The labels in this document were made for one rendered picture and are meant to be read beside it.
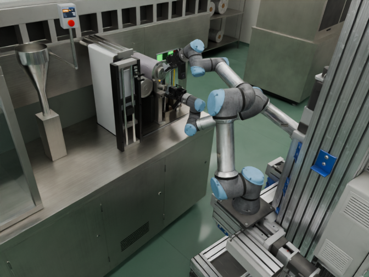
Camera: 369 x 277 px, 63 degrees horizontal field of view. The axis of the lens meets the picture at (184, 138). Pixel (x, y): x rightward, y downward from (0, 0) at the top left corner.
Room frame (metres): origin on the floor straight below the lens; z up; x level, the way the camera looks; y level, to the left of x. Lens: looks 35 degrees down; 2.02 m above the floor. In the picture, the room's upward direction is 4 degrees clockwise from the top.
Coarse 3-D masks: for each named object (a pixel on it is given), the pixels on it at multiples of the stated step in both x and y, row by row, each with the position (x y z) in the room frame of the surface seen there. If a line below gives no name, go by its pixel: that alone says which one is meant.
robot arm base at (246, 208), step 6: (234, 198) 1.14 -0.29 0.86; (240, 198) 1.11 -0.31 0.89; (246, 198) 1.09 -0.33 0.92; (258, 198) 1.11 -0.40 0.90; (234, 204) 1.12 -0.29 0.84; (240, 204) 1.10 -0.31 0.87; (246, 204) 1.09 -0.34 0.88; (252, 204) 1.09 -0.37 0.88; (258, 204) 1.11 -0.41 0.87; (240, 210) 1.08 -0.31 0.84; (246, 210) 1.09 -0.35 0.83; (252, 210) 1.08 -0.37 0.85; (258, 210) 1.10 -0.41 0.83
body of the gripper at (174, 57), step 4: (180, 48) 1.76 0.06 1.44; (176, 52) 1.76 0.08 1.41; (168, 56) 1.78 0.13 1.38; (172, 56) 1.76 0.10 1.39; (176, 56) 1.75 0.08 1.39; (168, 60) 1.77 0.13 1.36; (172, 60) 1.74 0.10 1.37; (176, 60) 1.75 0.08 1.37; (180, 60) 1.70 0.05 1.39; (172, 64) 1.74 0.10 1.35; (176, 64) 1.74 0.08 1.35; (172, 68) 1.74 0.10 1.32
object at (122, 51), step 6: (84, 36) 1.81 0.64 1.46; (90, 36) 1.82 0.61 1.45; (96, 36) 1.84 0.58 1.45; (96, 42) 1.72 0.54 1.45; (102, 42) 1.74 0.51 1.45; (108, 42) 1.76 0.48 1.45; (102, 48) 1.67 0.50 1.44; (108, 48) 1.64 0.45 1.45; (114, 48) 1.66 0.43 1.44; (120, 48) 1.64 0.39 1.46; (126, 48) 1.65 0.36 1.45; (120, 54) 1.58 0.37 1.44; (126, 54) 1.61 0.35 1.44; (132, 54) 1.64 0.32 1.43
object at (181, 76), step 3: (180, 63) 1.72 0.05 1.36; (183, 63) 1.74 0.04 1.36; (180, 66) 1.72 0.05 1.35; (183, 66) 1.73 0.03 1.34; (180, 69) 1.71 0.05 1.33; (183, 69) 1.73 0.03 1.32; (180, 72) 1.71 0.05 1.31; (183, 72) 1.73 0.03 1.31; (180, 75) 1.71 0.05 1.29; (183, 75) 1.72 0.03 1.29; (180, 78) 1.71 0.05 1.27; (183, 78) 1.72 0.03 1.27
